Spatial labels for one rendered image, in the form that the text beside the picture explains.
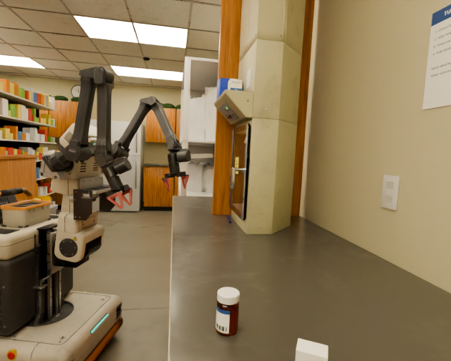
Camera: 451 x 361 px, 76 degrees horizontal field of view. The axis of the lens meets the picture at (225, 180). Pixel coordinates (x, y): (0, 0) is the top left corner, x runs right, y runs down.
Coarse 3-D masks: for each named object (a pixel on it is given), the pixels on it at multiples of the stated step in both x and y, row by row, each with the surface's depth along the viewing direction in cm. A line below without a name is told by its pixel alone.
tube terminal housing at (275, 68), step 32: (256, 64) 113; (288, 64) 119; (256, 96) 114; (288, 96) 122; (256, 128) 115; (288, 128) 125; (256, 160) 116; (288, 160) 128; (256, 192) 118; (288, 192) 132; (256, 224) 119; (288, 224) 135
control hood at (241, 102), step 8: (224, 96) 117; (232, 96) 112; (240, 96) 113; (248, 96) 113; (216, 104) 137; (232, 104) 116; (240, 104) 113; (248, 104) 114; (240, 112) 116; (248, 112) 114; (240, 120) 126
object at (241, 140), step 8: (240, 128) 130; (248, 128) 115; (240, 136) 129; (248, 136) 116; (240, 144) 129; (248, 144) 116; (240, 152) 128; (248, 152) 116; (240, 160) 128; (240, 176) 127; (240, 184) 126; (232, 192) 143; (240, 192) 126; (232, 200) 143; (240, 200) 125; (232, 208) 142; (240, 208) 125; (240, 216) 125
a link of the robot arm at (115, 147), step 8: (144, 104) 182; (160, 104) 184; (136, 112) 184; (144, 112) 183; (136, 120) 181; (128, 128) 181; (136, 128) 182; (128, 136) 179; (112, 144) 177; (120, 144) 177; (128, 144) 181; (128, 152) 184
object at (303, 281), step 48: (192, 240) 107; (240, 240) 110; (288, 240) 113; (336, 240) 116; (192, 288) 69; (240, 288) 71; (288, 288) 72; (336, 288) 73; (384, 288) 74; (432, 288) 76; (192, 336) 51; (240, 336) 52; (288, 336) 53; (336, 336) 53; (384, 336) 54; (432, 336) 55
